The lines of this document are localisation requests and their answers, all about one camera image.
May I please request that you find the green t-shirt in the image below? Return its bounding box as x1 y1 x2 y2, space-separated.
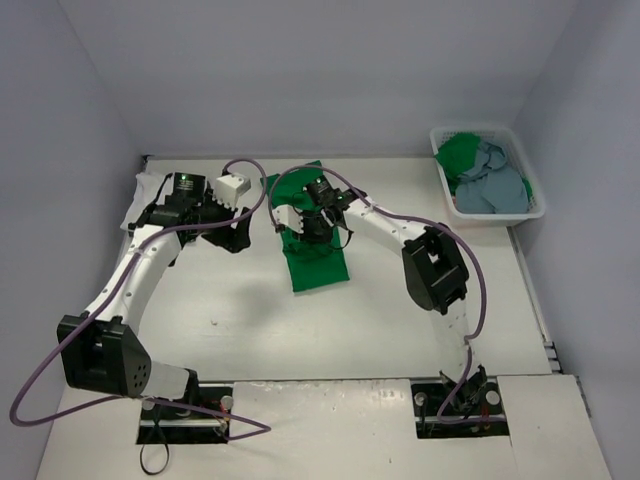
270 169 350 293

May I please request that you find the white t-shirt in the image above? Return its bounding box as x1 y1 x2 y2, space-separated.
120 172 171 231

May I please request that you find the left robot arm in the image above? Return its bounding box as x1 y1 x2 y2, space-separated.
57 173 252 420

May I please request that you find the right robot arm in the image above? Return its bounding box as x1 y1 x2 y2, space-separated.
293 176 479 412

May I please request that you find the light blue t-shirt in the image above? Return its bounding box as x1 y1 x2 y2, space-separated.
454 141 529 215

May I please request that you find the white plastic laundry basket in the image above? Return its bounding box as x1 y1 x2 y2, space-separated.
429 124 546 227

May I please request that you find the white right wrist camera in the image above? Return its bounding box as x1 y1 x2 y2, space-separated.
271 204 304 234

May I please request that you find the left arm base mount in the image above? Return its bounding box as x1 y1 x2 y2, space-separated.
136 383 233 445

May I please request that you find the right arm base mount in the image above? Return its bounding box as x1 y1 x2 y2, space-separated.
410 372 510 440

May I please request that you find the black loop cable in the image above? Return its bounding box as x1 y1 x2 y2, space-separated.
139 424 172 476

